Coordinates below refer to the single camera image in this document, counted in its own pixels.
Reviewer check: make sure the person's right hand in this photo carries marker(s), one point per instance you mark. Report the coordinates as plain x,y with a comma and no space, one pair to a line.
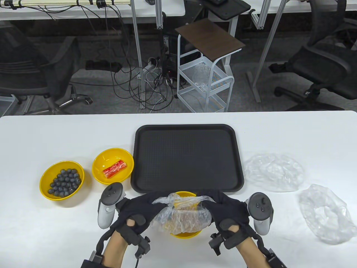
228,209

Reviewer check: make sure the person's left hand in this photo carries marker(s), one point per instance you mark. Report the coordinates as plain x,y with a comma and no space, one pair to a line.
136,206

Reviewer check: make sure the clear plastic food cover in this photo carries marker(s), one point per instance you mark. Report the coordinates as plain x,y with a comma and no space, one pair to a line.
274,170
323,215
160,220

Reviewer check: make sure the grey white handheld controller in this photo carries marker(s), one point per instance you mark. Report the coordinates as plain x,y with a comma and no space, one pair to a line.
107,212
259,205

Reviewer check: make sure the yellow plastic bowl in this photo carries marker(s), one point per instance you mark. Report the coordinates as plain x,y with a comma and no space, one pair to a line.
185,235
62,164
111,156

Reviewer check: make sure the person's left forearm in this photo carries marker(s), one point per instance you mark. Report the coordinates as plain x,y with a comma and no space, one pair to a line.
115,251

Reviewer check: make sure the brown roasted meat piece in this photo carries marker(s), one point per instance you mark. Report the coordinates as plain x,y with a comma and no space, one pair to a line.
187,216

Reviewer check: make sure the red white crab stick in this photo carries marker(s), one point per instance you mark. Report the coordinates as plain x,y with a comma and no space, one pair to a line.
114,169

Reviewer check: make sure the black plastic tray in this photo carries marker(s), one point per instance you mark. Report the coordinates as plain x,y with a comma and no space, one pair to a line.
187,156

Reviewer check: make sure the pile of dark blueberries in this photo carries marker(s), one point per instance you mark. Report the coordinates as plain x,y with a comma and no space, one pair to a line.
65,182

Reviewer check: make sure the crumpled clear plastic wrap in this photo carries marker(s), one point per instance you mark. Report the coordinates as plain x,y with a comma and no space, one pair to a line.
201,74

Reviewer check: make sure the white power strip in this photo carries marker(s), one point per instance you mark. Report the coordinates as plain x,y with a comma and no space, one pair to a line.
149,67

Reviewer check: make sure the black power strip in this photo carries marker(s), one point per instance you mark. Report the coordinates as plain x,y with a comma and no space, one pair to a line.
100,65

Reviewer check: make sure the black computer tower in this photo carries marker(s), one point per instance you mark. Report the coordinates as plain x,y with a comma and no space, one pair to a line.
170,64

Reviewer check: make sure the clear plastic storage box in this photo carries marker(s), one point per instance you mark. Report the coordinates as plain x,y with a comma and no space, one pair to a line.
5,106

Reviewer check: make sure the black mesh office chair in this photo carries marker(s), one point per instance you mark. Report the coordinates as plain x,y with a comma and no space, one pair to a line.
22,72
320,64

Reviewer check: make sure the black side stand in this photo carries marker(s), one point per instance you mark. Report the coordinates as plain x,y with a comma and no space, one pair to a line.
226,9

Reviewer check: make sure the white desk aluminium legs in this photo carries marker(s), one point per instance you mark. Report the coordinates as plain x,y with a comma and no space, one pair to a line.
69,14
292,5

